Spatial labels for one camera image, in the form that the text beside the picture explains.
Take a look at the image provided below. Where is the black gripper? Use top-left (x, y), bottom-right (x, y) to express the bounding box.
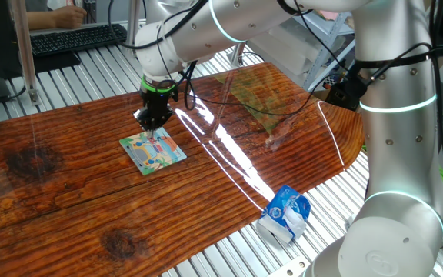
top-left (133, 88), bottom-right (179, 139)

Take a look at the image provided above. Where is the small blue puzzle piece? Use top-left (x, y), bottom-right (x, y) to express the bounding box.
top-left (150, 129), bottom-right (172, 145)

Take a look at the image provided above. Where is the person's bare forearm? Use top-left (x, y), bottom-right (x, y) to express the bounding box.
top-left (27, 10), bottom-right (56, 31)

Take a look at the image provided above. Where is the cartoon car puzzle board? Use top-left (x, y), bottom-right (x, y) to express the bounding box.
top-left (118, 125), bottom-right (188, 176)

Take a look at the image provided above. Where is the person's bare hand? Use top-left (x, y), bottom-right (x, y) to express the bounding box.
top-left (52, 5), bottom-right (88, 30)

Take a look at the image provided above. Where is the wood grain table mat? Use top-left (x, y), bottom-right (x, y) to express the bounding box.
top-left (0, 63), bottom-right (365, 277)

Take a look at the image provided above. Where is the black computer keyboard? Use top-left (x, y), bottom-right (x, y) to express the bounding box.
top-left (30, 23), bottom-right (128, 58)

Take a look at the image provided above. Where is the white cardboard box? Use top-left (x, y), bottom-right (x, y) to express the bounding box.
top-left (244, 17), bottom-right (325, 88)

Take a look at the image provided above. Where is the blue tissue pack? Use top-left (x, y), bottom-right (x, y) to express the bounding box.
top-left (257, 185), bottom-right (311, 244)

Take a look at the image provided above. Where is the white metal shelf rack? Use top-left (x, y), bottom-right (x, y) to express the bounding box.
top-left (296, 9), bottom-right (357, 92)

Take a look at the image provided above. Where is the black box device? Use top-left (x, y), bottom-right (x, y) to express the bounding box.
top-left (325, 78), bottom-right (361, 112)

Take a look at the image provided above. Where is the silver robot mounting plate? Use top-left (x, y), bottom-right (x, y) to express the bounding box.
top-left (267, 256), bottom-right (311, 277)

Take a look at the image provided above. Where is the black camera cable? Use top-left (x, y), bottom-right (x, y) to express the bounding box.
top-left (107, 0), bottom-right (443, 249)

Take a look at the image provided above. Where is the aluminium frame post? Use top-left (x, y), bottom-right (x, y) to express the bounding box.
top-left (125, 0), bottom-right (145, 58)
top-left (10, 0), bottom-right (42, 107)

